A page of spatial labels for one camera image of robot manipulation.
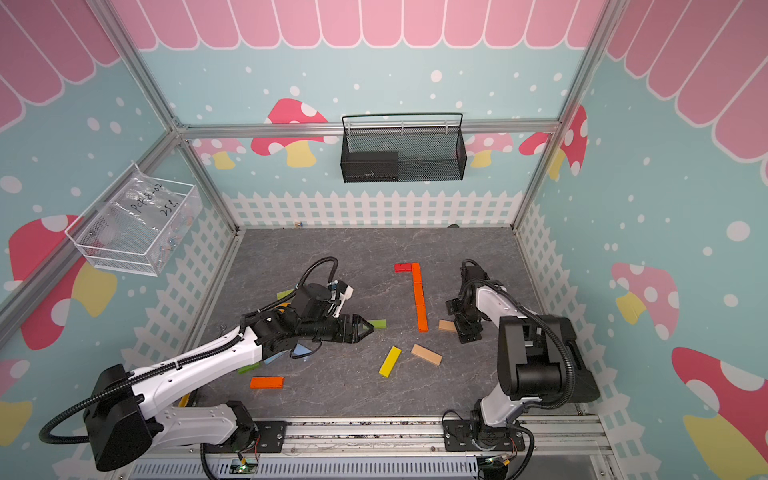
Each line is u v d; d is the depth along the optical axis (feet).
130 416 1.28
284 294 3.27
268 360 1.83
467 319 2.72
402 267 3.58
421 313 3.17
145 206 2.38
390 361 2.84
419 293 3.35
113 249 1.97
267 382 2.71
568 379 1.33
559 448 2.44
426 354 2.87
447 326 3.09
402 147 3.08
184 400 1.54
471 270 2.59
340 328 2.21
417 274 3.48
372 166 2.96
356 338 2.20
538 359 1.51
